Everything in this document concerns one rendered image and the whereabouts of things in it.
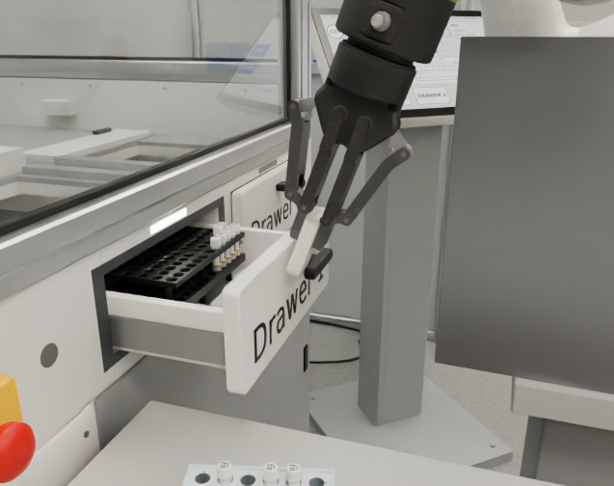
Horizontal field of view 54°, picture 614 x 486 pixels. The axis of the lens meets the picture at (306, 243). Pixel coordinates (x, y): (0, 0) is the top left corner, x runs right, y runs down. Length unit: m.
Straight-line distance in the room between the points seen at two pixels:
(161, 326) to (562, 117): 0.45
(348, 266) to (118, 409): 1.78
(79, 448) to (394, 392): 1.29
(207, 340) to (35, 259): 0.17
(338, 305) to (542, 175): 1.86
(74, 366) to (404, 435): 1.35
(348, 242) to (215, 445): 1.79
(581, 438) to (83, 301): 0.60
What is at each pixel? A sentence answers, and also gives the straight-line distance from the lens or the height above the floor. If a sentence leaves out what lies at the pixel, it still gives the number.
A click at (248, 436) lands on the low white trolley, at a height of 0.76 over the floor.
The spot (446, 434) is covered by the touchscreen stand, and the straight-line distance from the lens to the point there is 1.88.
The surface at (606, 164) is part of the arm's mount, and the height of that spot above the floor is 1.02.
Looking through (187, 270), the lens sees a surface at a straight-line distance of 0.67.
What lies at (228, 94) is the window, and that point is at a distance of 0.89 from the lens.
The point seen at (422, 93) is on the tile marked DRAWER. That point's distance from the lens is 1.48.
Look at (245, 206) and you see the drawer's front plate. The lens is 0.87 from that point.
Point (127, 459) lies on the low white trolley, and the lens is 0.63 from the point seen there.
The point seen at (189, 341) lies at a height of 0.86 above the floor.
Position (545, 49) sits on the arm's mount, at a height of 1.13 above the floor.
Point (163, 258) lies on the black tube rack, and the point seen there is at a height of 0.90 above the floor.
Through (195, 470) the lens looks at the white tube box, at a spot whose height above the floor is 0.80.
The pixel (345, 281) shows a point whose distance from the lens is 2.42.
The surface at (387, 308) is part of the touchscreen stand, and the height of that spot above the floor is 0.43.
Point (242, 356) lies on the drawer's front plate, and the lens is 0.57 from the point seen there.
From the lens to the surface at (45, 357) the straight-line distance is 0.58.
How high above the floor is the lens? 1.15
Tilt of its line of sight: 19 degrees down
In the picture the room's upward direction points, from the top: straight up
